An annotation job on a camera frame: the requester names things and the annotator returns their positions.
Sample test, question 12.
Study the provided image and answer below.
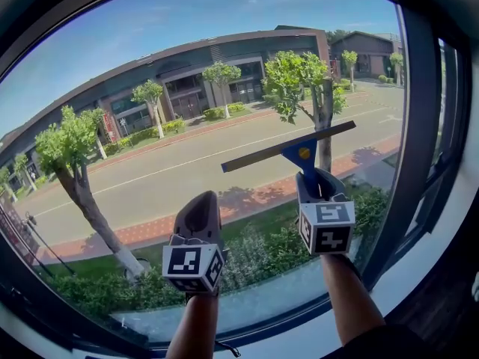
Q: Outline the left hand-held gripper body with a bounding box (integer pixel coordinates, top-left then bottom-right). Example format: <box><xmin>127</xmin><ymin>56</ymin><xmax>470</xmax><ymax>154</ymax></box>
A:
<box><xmin>161</xmin><ymin>233</ymin><xmax>231</xmax><ymax>295</ymax></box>

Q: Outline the green hedge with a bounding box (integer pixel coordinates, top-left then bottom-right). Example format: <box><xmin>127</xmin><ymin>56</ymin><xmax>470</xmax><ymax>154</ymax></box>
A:
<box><xmin>48</xmin><ymin>187</ymin><xmax>390</xmax><ymax>310</ymax></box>

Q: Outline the dark brown building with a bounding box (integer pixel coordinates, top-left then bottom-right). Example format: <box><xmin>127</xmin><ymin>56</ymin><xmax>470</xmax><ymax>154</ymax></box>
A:
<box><xmin>0</xmin><ymin>24</ymin><xmax>332</xmax><ymax>201</ymax></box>

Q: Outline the person's black sleeve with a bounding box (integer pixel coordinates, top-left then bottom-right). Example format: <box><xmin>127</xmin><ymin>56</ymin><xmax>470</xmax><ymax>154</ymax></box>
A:
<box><xmin>329</xmin><ymin>323</ymin><xmax>431</xmax><ymax>359</ymax></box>

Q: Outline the black cable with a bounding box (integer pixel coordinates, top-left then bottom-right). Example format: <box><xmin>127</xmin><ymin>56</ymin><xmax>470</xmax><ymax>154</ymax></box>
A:
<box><xmin>344</xmin><ymin>254</ymin><xmax>363</xmax><ymax>277</ymax></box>
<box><xmin>215</xmin><ymin>340</ymin><xmax>241</xmax><ymax>357</ymax></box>

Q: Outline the black lamp post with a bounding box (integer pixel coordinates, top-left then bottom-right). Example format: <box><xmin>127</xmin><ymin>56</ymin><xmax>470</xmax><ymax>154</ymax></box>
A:
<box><xmin>22</xmin><ymin>215</ymin><xmax>76</xmax><ymax>276</ymax></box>

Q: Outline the blue squeegee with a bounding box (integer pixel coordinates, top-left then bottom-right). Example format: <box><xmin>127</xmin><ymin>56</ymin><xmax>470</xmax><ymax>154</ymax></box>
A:
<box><xmin>220</xmin><ymin>120</ymin><xmax>357</xmax><ymax>194</ymax></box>

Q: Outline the narrow side window pane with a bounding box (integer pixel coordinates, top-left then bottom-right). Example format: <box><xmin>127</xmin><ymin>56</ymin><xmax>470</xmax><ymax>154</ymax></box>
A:
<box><xmin>430</xmin><ymin>37</ymin><xmax>460</xmax><ymax>171</ymax></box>

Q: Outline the small brown building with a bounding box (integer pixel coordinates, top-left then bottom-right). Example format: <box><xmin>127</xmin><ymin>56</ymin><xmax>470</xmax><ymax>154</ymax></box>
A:
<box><xmin>331</xmin><ymin>31</ymin><xmax>405</xmax><ymax>80</ymax></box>

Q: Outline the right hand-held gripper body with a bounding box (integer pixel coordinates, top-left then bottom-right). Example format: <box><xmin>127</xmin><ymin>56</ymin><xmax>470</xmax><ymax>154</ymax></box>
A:
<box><xmin>297</xmin><ymin>194</ymin><xmax>356</xmax><ymax>257</ymax></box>

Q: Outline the person's right forearm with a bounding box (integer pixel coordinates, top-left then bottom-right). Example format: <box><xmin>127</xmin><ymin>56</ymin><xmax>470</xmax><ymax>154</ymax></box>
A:
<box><xmin>321</xmin><ymin>254</ymin><xmax>386</xmax><ymax>347</ymax></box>

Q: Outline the window with dark frame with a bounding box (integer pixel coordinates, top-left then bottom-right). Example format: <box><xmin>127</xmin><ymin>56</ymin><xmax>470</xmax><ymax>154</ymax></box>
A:
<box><xmin>0</xmin><ymin>0</ymin><xmax>472</xmax><ymax>359</ymax></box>

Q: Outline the large window glass pane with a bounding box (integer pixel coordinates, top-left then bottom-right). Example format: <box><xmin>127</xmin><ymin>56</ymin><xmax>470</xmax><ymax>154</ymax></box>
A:
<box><xmin>0</xmin><ymin>0</ymin><xmax>407</xmax><ymax>347</ymax></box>

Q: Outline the red vertical banner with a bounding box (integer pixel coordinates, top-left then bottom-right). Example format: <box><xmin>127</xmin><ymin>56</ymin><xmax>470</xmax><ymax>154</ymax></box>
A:
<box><xmin>103</xmin><ymin>111</ymin><xmax>118</xmax><ymax>144</ymax></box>

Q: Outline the white window sill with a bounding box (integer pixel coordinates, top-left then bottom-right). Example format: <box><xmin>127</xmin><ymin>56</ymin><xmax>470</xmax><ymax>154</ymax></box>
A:
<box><xmin>0</xmin><ymin>185</ymin><xmax>479</xmax><ymax>359</ymax></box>

